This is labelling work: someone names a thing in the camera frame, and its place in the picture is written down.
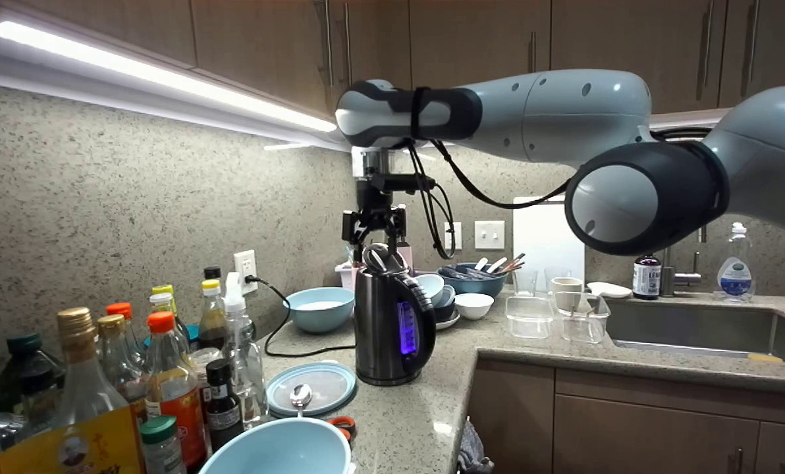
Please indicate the stacked bowls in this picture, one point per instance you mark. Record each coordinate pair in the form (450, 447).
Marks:
(442, 295)

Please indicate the spray bottle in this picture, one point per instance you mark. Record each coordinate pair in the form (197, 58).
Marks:
(243, 353)

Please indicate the drinking glass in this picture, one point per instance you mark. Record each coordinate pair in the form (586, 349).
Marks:
(586, 321)

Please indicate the kitchen sink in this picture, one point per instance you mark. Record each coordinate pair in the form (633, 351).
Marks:
(704, 328)

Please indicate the white cup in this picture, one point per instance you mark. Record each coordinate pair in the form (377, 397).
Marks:
(568, 292)

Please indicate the orange scissors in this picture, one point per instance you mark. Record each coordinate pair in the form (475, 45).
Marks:
(347, 424)

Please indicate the dark brown bottle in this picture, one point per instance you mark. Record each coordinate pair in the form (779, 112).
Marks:
(647, 276)

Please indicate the hand soap bottle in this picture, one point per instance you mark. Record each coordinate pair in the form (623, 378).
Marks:
(733, 276)

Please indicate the light blue bowl behind kettle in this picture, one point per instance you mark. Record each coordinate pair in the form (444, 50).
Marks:
(320, 309)

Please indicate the under-cabinet light strip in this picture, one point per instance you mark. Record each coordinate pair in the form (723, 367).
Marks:
(49, 56)

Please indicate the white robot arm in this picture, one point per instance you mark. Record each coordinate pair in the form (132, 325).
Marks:
(630, 192)

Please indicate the large blue mixing bowl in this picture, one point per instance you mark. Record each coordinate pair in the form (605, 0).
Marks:
(464, 276)

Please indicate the glass baking dish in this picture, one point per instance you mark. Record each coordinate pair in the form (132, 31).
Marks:
(529, 317)

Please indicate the black electric kettle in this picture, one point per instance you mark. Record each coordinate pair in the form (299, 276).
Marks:
(393, 321)

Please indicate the light blue plate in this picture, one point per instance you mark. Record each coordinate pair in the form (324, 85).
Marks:
(334, 388)

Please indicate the small white bowl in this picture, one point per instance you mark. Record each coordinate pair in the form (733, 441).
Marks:
(472, 307)

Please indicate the light switch plate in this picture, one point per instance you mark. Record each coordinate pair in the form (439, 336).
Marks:
(488, 235)

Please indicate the white cutting board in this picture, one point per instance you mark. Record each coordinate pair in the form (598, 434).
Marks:
(546, 242)

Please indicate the light blue bowl front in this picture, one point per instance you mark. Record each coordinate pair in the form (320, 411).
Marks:
(285, 445)

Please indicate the wall outlet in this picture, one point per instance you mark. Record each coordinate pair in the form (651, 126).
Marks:
(247, 266)

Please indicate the yellow label oil bottle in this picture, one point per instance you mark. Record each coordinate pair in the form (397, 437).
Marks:
(94, 426)

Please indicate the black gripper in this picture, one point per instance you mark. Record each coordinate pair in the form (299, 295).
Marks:
(376, 208)

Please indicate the red cap sauce bottle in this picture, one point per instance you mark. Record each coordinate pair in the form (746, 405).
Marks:
(173, 388)

